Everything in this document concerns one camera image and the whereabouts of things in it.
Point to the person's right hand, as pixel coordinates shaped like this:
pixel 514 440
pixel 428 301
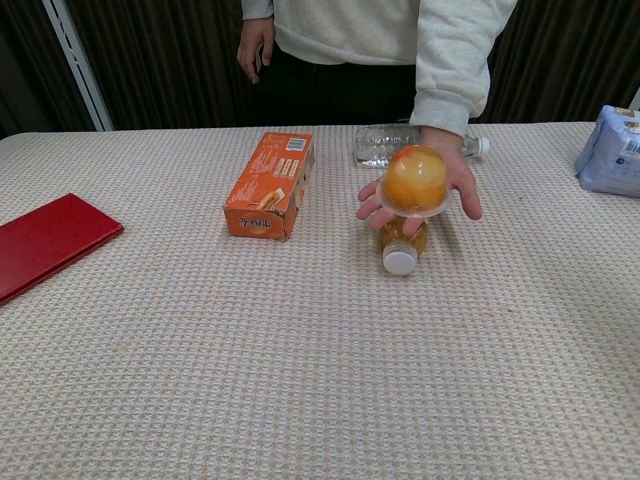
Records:
pixel 250 47

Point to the person's left hand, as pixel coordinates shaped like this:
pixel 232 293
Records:
pixel 462 175

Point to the orange fruit jelly cup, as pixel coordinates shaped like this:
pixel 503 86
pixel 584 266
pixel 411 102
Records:
pixel 415 175

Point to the person's right grey sleeve forearm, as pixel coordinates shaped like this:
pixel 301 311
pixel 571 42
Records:
pixel 257 9

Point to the person's left grey sleeve forearm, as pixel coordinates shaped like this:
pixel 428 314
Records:
pixel 450 60

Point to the dark brown curtain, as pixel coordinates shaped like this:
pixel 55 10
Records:
pixel 165 60

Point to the clear plastic water bottle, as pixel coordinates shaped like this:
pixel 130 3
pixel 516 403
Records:
pixel 375 147

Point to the person torso grey sweatshirt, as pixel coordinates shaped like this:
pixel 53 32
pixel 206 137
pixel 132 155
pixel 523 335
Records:
pixel 345 35

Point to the orange juice bottle white cap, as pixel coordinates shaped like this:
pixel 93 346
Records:
pixel 400 260

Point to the orange carton box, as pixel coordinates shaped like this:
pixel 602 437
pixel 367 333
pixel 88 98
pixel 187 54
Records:
pixel 265 185

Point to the light blue tissue pack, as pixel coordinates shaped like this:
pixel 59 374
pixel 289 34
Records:
pixel 612 155

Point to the beige woven tablecloth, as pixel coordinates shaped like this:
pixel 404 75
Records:
pixel 300 360

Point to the red flat folder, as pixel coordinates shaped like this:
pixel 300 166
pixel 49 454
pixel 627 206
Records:
pixel 50 240

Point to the white metal frame bar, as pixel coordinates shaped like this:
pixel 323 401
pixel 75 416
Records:
pixel 80 70

